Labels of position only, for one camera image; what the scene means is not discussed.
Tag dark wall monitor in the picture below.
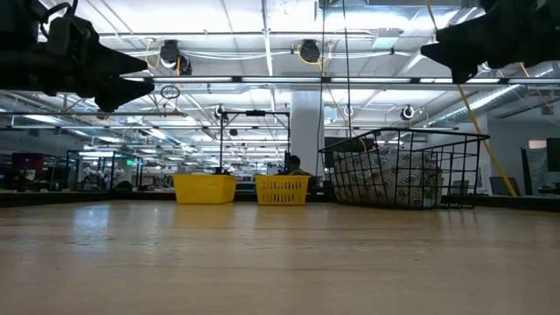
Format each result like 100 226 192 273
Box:
545 137 560 172

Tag patterned grey fabric pouch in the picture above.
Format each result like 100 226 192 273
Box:
332 144 443 207

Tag person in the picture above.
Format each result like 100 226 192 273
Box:
286 155 312 177

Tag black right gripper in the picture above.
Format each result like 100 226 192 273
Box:
420 0 560 85

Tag yellow plastic basket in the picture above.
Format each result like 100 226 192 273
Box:
172 173 239 206
254 174 311 207

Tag white building column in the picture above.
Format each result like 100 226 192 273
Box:
290 90 326 179

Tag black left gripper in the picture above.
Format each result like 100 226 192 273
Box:
38 41 156 114

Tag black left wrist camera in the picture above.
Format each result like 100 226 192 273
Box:
45 15 100 56

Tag black background frame stand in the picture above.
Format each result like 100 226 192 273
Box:
218 109 292 174

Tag black wire basket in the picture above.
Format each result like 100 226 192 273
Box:
318 126 491 210

